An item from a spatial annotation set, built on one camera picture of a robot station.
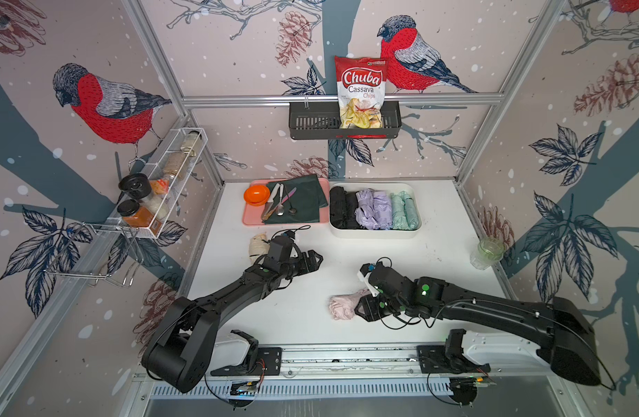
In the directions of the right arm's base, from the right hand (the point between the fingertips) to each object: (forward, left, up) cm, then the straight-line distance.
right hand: (359, 309), depth 75 cm
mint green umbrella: (+39, -17, -3) cm, 43 cm away
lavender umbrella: (+34, -3, +3) cm, 34 cm away
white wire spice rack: (+32, +58, +28) cm, 72 cm away
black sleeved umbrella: (+37, +7, +2) cm, 38 cm away
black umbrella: (+40, +1, 0) cm, 40 cm away
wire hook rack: (+2, +61, +27) cm, 67 cm away
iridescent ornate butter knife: (+45, +33, -7) cm, 57 cm away
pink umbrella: (+2, +5, -3) cm, 6 cm away
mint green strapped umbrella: (+41, -22, -3) cm, 47 cm away
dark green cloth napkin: (+46, +21, -7) cm, 51 cm away
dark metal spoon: (+41, +27, -6) cm, 49 cm away
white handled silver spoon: (+43, +32, -8) cm, 54 cm away
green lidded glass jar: (+24, -48, -4) cm, 54 cm away
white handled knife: (+46, +38, -7) cm, 60 cm away
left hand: (+17, +13, 0) cm, 21 cm away
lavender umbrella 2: (+38, -11, 0) cm, 40 cm away
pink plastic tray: (+41, +44, -8) cm, 61 cm away
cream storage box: (+52, -26, -3) cm, 58 cm away
